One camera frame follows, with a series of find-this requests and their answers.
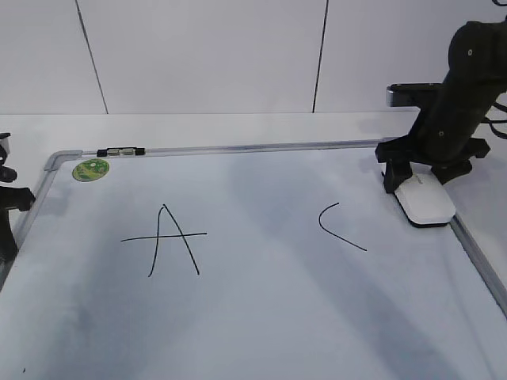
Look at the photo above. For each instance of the round green sticker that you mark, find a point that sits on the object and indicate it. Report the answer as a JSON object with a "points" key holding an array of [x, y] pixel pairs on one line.
{"points": [[90, 170]]}

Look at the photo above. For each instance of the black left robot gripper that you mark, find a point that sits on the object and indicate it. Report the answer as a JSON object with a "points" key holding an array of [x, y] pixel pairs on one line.
{"points": [[20, 199]]}

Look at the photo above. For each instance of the white board with silver frame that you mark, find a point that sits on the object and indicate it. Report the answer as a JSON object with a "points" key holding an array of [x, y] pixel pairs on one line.
{"points": [[256, 262]]}

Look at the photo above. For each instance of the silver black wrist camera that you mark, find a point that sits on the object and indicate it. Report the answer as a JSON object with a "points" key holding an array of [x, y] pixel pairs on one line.
{"points": [[420, 95]]}

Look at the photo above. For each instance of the white rectangular board eraser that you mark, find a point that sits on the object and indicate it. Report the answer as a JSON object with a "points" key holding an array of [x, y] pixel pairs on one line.
{"points": [[424, 201]]}

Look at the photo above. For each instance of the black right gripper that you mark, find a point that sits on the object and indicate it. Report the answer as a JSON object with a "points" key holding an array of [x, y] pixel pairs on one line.
{"points": [[440, 136]]}

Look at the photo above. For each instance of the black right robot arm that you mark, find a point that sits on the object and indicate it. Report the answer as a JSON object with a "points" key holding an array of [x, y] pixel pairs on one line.
{"points": [[477, 52]]}

